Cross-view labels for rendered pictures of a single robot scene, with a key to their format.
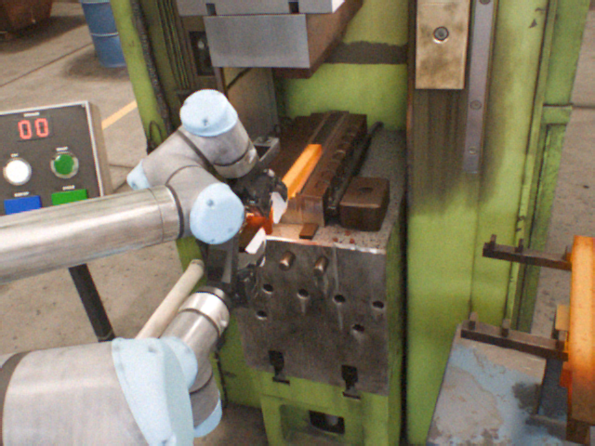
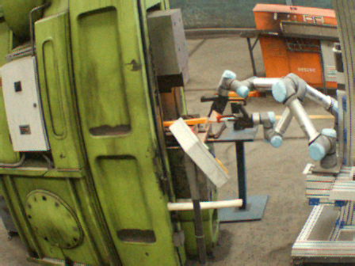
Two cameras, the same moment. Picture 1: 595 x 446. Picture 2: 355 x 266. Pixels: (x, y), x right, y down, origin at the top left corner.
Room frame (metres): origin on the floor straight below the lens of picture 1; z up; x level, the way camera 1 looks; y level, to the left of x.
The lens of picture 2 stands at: (1.63, 3.01, 2.18)
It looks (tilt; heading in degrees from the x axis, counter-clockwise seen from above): 22 degrees down; 261
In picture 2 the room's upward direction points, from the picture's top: 9 degrees counter-clockwise
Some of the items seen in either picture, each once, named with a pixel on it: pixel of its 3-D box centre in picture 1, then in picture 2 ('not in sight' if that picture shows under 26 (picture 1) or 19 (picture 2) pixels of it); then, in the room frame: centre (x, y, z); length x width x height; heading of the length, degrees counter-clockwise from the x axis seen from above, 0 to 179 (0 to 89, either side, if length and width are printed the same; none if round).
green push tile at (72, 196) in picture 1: (72, 208); not in sight; (1.07, 0.46, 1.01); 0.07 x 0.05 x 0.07; 91
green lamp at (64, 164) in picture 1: (64, 164); not in sight; (1.11, 0.46, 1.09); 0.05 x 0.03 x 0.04; 66
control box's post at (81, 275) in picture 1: (102, 328); (200, 233); (1.19, 0.56, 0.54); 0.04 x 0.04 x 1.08; 66
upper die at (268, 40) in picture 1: (293, 10); (151, 77); (1.23, -0.07, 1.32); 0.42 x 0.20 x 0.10; 156
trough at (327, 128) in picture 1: (316, 148); not in sight; (1.22, -0.09, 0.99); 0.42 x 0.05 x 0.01; 156
